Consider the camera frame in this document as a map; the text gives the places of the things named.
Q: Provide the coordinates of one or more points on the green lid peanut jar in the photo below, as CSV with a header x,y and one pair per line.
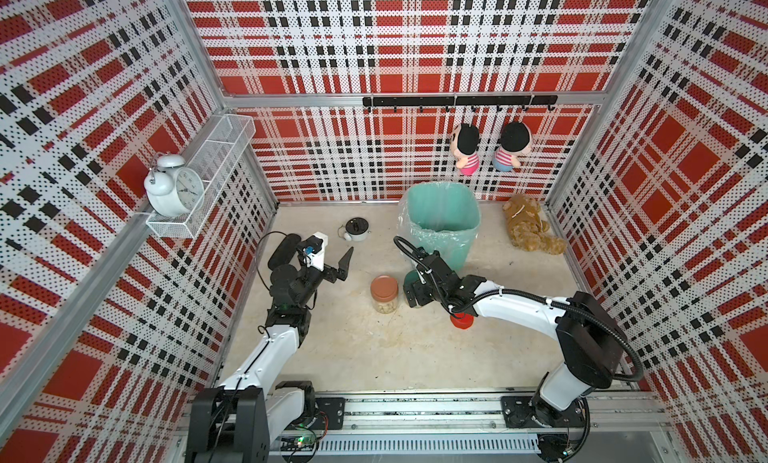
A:
x,y
411,283

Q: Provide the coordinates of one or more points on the tan teddy bear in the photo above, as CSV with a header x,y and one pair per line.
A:
x,y
527,230

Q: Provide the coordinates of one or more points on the clear plastic bin liner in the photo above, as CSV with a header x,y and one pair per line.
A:
x,y
420,229

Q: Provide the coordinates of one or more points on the blue striped hanging doll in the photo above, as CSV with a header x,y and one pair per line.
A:
x,y
515,141

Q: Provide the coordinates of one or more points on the black wall hook rail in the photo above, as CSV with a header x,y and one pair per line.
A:
x,y
522,101

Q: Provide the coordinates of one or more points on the white round device black top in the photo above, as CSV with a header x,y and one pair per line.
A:
x,y
355,230

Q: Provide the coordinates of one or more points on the red jar lid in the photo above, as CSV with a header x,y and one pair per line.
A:
x,y
462,320

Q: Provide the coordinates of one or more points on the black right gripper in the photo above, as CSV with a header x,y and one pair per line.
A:
x,y
417,286

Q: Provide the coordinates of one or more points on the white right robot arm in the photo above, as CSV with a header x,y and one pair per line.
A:
x,y
590,342

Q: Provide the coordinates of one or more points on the green plastic trash bin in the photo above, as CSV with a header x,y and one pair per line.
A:
x,y
444,223

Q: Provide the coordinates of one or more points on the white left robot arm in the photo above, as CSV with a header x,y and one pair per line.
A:
x,y
239,419

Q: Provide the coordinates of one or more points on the orange lid peanut jar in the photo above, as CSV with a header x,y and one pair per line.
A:
x,y
384,290

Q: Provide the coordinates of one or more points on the green circuit board with wires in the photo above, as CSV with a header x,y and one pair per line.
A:
x,y
302,447

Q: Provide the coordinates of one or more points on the metal base rail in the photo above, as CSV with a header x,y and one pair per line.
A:
x,y
464,425

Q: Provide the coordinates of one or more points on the white wire mesh shelf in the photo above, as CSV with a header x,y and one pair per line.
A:
x,y
215,160

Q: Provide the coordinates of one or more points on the pink striped hanging doll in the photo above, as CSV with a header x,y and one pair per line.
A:
x,y
463,146

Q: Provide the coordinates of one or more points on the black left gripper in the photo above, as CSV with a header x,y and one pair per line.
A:
x,y
329,273

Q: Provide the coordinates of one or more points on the white twin-bell alarm clock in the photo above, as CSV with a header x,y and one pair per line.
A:
x,y
173,188

